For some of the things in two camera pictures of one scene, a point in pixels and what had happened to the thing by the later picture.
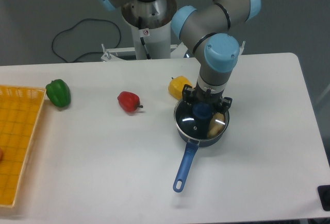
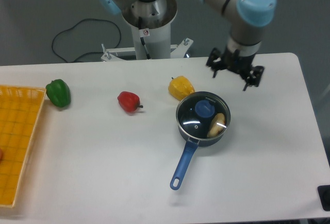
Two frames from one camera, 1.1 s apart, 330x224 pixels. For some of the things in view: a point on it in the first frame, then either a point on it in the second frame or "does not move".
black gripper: [207, 97] to [233, 62]
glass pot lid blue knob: [201, 121] does not move
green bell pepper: [59, 92] does not move
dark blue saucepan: [204, 123] does not move
